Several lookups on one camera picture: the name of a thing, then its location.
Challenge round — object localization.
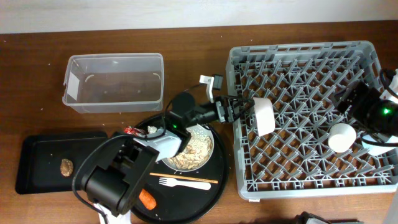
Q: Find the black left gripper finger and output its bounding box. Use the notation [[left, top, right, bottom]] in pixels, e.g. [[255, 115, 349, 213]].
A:
[[232, 96, 255, 106], [233, 104, 254, 120]]

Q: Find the pink bowl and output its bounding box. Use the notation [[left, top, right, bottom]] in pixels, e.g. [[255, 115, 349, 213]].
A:
[[253, 97, 275, 136]]

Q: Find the white cup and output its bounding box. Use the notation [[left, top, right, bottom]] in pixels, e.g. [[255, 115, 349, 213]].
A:
[[328, 123, 357, 153]]

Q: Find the grey bowl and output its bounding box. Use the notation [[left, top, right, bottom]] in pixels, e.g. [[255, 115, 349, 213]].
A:
[[161, 123, 215, 172]]

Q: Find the wooden chopstick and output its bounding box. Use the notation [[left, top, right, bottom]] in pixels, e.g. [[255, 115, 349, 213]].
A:
[[150, 172, 218, 184]]

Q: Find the white tissue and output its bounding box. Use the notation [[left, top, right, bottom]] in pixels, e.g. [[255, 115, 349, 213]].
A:
[[147, 126, 157, 134]]

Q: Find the white plastic fork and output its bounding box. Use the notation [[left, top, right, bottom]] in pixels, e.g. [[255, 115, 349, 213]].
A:
[[159, 177, 211, 190]]

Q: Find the red snack wrapper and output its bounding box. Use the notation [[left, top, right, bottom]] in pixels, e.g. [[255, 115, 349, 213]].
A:
[[124, 126, 147, 136]]

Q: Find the orange carrot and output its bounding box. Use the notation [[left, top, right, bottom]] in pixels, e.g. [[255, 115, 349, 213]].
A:
[[139, 189, 157, 210]]

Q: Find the brown food scrap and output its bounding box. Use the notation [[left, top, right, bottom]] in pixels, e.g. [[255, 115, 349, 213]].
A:
[[60, 159, 74, 177]]

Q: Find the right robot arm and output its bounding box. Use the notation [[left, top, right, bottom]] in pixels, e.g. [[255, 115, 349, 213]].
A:
[[332, 69, 397, 156]]

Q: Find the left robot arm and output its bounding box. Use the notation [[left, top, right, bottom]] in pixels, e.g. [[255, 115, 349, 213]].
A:
[[72, 91, 255, 223]]

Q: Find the grey dishwasher rack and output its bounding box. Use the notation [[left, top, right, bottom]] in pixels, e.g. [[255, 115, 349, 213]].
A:
[[226, 40, 397, 201]]

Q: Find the food scraps and rice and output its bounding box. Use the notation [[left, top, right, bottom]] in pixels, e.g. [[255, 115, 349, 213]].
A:
[[169, 127, 213, 170]]

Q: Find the round black tray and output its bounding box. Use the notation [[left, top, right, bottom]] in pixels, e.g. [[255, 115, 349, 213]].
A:
[[131, 126, 229, 223]]

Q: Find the clear plastic bin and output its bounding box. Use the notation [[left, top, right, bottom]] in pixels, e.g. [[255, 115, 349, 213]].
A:
[[62, 53, 164, 114]]

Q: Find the black rectangular tray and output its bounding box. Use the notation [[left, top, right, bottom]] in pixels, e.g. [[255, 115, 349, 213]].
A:
[[15, 131, 108, 195]]

